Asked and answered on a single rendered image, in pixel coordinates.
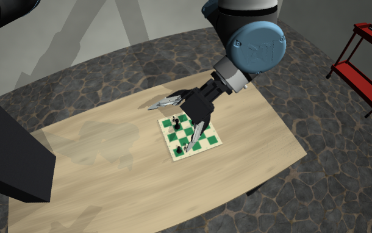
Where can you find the green and cream chessboard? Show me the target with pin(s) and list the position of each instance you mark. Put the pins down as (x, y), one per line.
(179, 137)

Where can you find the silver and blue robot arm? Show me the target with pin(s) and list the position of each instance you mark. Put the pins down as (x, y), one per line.
(247, 29)

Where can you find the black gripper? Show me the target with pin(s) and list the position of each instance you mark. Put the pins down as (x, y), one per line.
(196, 104)

